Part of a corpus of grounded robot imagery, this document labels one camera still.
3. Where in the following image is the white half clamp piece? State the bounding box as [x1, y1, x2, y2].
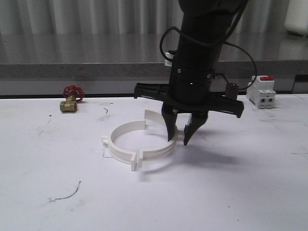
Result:
[102, 119, 145, 171]
[131, 106, 184, 171]

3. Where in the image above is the white circuit breaker red switch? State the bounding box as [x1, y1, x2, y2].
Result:
[246, 76, 276, 109]

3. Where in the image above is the white container on counter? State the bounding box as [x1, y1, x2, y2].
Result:
[284, 0, 308, 36]

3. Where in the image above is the grey stone counter slab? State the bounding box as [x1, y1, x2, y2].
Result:
[0, 32, 308, 97]

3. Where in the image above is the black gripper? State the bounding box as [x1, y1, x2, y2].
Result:
[134, 64, 244, 146]

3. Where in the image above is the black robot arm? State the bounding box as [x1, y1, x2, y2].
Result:
[134, 0, 247, 143]

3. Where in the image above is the brass valve red handwheel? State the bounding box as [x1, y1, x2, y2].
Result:
[60, 85, 85, 113]

